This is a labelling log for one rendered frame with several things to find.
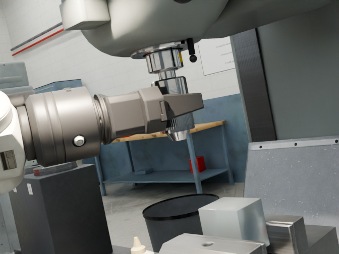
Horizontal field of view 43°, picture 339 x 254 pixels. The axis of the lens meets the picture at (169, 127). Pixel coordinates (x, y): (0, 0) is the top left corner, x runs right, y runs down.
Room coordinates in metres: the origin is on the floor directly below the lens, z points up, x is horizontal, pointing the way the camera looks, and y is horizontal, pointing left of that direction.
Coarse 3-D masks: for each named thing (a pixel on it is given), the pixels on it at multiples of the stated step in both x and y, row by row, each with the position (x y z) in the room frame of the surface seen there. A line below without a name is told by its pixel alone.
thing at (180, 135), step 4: (180, 132) 0.55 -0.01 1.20; (184, 132) 0.55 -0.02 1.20; (188, 132) 0.56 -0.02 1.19; (168, 136) 0.56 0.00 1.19; (172, 136) 0.56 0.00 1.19; (176, 136) 0.55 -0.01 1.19; (180, 136) 0.55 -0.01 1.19; (184, 136) 0.56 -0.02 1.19; (172, 140) 0.56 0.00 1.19; (176, 140) 0.56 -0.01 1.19
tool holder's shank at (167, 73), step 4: (176, 68) 0.56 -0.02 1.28; (156, 72) 0.56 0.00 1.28; (160, 72) 0.56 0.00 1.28; (164, 72) 0.56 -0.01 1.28; (168, 72) 0.56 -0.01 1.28; (172, 72) 0.56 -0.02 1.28; (160, 76) 0.56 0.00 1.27; (164, 76) 0.56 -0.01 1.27; (168, 76) 0.56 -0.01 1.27; (172, 76) 0.56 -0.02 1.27
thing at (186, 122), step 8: (160, 88) 0.55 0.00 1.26; (168, 88) 0.54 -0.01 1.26; (176, 88) 0.55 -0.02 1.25; (184, 88) 0.55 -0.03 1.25; (192, 112) 0.57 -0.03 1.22; (168, 120) 0.55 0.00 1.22; (176, 120) 0.55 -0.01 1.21; (184, 120) 0.55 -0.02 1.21; (192, 120) 0.56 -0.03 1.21; (168, 128) 0.55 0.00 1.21; (176, 128) 0.55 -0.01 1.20; (184, 128) 0.55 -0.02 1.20; (192, 128) 0.56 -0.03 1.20
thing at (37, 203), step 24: (48, 168) 0.83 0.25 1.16; (72, 168) 0.85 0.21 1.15; (24, 192) 0.87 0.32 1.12; (48, 192) 0.80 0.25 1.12; (72, 192) 0.83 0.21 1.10; (96, 192) 0.86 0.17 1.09; (24, 216) 0.90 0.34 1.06; (48, 216) 0.79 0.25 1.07; (72, 216) 0.82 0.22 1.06; (96, 216) 0.85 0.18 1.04; (24, 240) 0.93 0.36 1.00; (48, 240) 0.81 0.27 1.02; (72, 240) 0.82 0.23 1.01; (96, 240) 0.84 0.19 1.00
